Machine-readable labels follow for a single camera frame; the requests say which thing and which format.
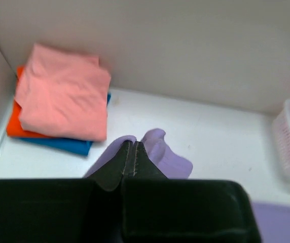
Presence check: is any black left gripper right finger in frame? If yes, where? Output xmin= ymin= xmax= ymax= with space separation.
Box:
xmin=121 ymin=142 xmax=262 ymax=242

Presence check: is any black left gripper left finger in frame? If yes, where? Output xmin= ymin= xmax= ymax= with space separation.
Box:
xmin=0 ymin=142 xmax=131 ymax=242

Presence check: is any purple t-shirt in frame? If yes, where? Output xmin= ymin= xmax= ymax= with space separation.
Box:
xmin=84 ymin=129 xmax=290 ymax=242

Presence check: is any orange folded t-shirt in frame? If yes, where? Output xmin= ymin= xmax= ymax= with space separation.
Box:
xmin=6 ymin=65 xmax=47 ymax=139

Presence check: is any blue folded t-shirt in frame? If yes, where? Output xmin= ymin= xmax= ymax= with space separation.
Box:
xmin=18 ymin=93 xmax=112 ymax=157

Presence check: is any salmon pink folded t-shirt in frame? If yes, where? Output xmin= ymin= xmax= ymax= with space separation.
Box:
xmin=15 ymin=44 xmax=111 ymax=141

